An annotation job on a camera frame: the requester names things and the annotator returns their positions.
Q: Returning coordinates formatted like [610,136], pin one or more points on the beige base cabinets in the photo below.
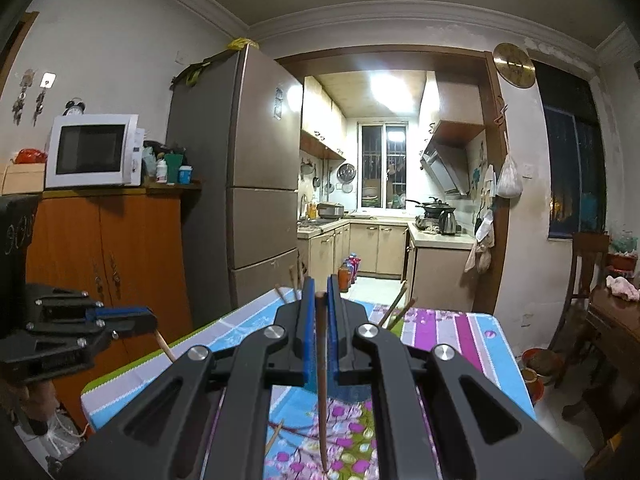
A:
[380,245]

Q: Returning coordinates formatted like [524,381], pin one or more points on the gold wall clock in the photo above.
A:
[514,65]

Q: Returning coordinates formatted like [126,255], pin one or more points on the hanging metal strainer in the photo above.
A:
[346,173]

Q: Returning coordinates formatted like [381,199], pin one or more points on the red bottle blue cap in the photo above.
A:
[354,270]

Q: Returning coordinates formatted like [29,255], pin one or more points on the orange wooden cabinet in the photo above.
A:
[135,260]

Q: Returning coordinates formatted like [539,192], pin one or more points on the beige wall cabinets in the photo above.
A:
[320,120]

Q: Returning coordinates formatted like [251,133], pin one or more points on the beige counter cabinet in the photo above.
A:
[440,270]

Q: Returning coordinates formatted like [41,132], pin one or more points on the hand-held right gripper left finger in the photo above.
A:
[309,330]

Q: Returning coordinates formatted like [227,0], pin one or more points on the steel range hood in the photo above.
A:
[450,160]

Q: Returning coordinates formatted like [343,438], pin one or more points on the dark wooden chair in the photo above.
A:
[587,260]

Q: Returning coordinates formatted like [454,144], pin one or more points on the red plastic object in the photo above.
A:
[31,156]

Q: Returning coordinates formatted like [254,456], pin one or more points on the metal cooking pot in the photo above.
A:
[331,211]

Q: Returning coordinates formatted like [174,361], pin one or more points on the black wok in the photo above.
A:
[432,206]

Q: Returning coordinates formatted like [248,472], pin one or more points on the black alarm clock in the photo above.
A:
[75,108]

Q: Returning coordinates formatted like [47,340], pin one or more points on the yellow bag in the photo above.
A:
[243,43]

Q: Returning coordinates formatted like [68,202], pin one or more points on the dark wooden table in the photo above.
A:
[615,340]

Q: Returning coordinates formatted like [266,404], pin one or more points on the white hanging plastic bag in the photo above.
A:
[509,180]

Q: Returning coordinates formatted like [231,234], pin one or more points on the potted plant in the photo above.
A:
[625,255]

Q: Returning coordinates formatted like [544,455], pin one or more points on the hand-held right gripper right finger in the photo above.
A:
[334,330]

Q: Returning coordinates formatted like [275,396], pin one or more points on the white cup blue label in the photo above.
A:
[185,175]

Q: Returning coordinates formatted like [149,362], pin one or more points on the green plastic container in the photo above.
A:
[174,169]

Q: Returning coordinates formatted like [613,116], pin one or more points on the striped floral tablecloth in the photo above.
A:
[450,340]

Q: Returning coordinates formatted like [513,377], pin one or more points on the white bottle red label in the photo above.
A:
[161,171]

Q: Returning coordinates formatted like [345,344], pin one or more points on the hanging key bunches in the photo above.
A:
[25,100]

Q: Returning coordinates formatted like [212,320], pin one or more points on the brown refrigerator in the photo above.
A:
[250,160]

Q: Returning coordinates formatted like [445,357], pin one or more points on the white wall switch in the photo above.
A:
[529,170]

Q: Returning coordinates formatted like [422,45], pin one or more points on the orange bottle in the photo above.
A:
[344,280]

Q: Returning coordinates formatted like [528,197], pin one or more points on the steel electric kettle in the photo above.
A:
[448,223]

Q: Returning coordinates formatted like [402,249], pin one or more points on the barred kitchen window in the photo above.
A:
[382,165]

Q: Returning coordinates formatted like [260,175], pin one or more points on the green cloth bag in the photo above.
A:
[192,72]

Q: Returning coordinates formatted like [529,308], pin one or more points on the white microwave oven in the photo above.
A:
[90,150]

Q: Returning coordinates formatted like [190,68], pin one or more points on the brown wooden chopstick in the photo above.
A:
[321,385]
[275,437]
[404,312]
[392,305]
[294,277]
[164,346]
[281,295]

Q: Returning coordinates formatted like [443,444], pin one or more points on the pink cloth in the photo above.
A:
[622,287]

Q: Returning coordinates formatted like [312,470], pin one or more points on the person's left hand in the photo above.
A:
[40,402]

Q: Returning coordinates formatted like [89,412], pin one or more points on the red plastic basin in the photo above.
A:
[540,362]

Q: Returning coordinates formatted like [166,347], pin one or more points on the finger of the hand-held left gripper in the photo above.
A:
[120,314]
[55,350]

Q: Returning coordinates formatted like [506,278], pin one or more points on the beige cardboard box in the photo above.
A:
[22,179]

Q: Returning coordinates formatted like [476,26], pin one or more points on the hanging beige cloth bags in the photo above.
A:
[481,245]

